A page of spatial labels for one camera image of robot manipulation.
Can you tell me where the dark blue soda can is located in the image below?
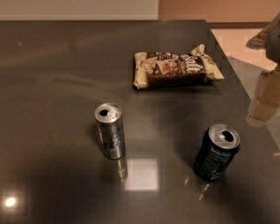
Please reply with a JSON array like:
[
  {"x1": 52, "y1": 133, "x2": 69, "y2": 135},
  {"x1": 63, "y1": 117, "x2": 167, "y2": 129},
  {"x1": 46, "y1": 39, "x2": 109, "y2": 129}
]
[{"x1": 193, "y1": 123, "x2": 240, "y2": 181}]

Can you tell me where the silver redbull can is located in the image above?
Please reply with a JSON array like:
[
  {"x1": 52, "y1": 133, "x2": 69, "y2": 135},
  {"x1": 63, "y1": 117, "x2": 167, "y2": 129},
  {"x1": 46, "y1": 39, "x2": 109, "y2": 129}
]
[{"x1": 94, "y1": 103, "x2": 125, "y2": 160}]

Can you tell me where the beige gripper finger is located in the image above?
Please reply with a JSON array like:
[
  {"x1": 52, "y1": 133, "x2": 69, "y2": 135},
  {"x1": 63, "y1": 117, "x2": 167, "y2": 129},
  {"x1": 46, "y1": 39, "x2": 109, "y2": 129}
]
[
  {"x1": 255, "y1": 66, "x2": 280, "y2": 107},
  {"x1": 247, "y1": 98, "x2": 278, "y2": 122}
]

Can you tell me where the brown chip bag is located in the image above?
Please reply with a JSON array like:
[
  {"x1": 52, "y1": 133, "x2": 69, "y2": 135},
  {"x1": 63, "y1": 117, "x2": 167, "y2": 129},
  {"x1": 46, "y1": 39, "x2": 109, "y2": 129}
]
[{"x1": 133, "y1": 44, "x2": 224, "y2": 90}]

